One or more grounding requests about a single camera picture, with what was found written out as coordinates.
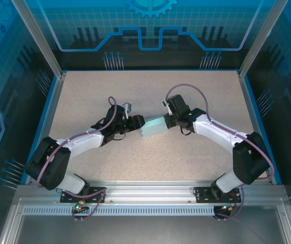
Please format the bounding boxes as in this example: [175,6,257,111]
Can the light blue paper box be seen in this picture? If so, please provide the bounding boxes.
[140,114,168,139]

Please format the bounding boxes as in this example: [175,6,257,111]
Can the connector with green light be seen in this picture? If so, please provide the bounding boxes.
[74,200,90,214]
[220,203,238,212]

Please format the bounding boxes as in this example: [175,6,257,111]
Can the metal lower tray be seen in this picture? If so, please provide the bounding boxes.
[0,197,291,244]

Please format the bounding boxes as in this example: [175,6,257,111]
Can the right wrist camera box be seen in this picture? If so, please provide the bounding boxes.
[161,100,173,117]

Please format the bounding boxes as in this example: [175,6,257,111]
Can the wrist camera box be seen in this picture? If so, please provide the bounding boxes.
[121,102,133,119]
[161,100,173,117]

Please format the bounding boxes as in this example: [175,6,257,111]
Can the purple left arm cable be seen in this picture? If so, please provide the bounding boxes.
[36,96,118,222]

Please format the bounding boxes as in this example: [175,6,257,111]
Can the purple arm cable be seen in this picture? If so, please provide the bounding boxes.
[165,83,275,222]
[36,96,118,222]

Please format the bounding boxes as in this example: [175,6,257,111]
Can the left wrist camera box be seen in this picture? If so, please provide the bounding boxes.
[121,102,133,119]

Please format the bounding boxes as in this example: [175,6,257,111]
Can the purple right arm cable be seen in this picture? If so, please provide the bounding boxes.
[165,83,275,222]

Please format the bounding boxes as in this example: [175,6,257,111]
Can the aluminium mounting rail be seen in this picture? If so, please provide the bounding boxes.
[15,179,285,204]

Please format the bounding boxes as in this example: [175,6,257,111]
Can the aluminium side frame rail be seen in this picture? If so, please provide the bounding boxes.
[24,72,67,185]
[237,71,283,185]

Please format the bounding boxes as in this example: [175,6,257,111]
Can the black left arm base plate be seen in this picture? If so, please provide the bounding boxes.
[60,187,108,204]

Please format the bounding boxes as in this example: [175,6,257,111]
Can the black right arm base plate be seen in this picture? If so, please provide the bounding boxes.
[193,186,242,203]

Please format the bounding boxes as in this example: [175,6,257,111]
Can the slotted grey cable duct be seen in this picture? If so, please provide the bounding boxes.
[22,206,216,217]

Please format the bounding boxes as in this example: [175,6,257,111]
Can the aluminium frame post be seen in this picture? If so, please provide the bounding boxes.
[237,0,289,79]
[11,0,68,79]

